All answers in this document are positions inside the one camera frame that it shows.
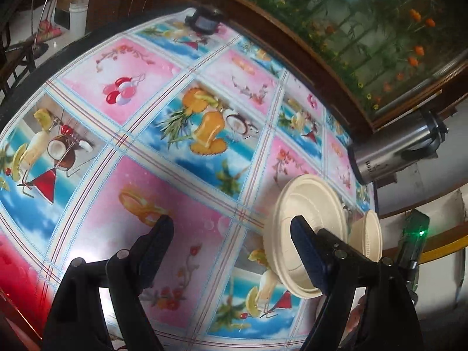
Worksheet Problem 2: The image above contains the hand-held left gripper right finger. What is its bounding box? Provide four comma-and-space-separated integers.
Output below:
290, 216, 425, 351

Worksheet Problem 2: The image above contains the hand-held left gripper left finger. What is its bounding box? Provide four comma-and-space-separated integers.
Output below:
44, 214, 174, 351

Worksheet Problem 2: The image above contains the small beige plastic bowl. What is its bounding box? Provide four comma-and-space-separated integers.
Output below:
349, 210, 383, 263

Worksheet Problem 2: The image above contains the stainless steel thermos jug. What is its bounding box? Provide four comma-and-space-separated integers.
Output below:
347, 108, 450, 185

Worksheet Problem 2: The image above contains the fruit print tablecloth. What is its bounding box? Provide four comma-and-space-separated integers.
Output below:
0, 11, 377, 351

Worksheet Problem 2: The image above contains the glass flower display panel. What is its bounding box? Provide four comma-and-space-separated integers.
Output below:
183, 0, 468, 125

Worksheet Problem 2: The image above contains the small black device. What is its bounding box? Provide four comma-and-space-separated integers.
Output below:
185, 7, 224, 34

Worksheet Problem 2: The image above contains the white plastic bucket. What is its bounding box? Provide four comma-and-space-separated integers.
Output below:
69, 0, 89, 37

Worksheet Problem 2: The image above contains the red mop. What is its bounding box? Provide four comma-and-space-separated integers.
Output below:
31, 0, 63, 45

